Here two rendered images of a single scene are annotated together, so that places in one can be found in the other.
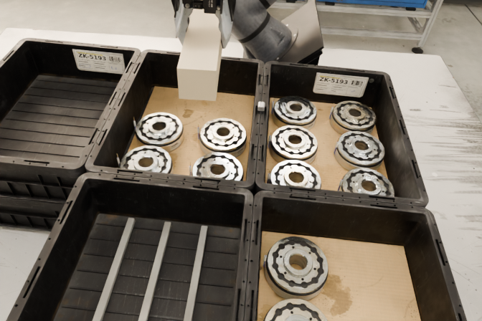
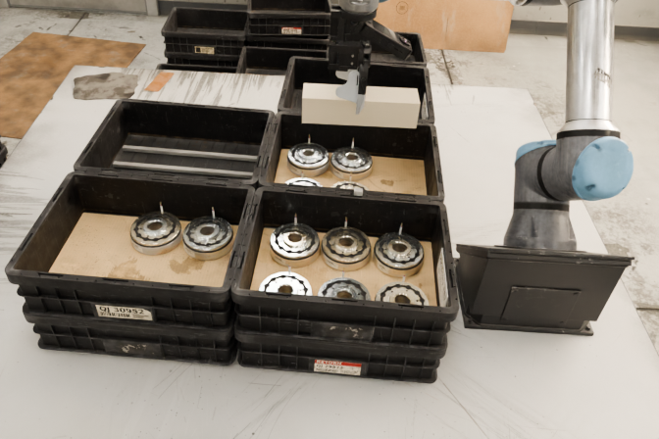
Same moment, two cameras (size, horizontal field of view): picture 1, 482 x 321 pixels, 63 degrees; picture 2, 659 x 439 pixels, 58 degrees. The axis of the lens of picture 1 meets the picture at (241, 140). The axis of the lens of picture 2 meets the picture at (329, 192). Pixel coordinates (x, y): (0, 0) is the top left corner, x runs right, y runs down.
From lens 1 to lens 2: 1.18 m
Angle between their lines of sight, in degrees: 63
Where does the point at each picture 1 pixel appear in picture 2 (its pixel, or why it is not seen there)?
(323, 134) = (376, 282)
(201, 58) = (318, 92)
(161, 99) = (403, 165)
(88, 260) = (231, 147)
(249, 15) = (524, 181)
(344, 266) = (209, 273)
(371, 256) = not seen: hidden behind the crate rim
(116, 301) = (201, 161)
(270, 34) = (526, 219)
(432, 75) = not seen: outside the picture
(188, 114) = (386, 183)
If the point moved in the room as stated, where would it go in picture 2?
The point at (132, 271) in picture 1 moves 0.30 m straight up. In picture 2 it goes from (221, 165) to (212, 53)
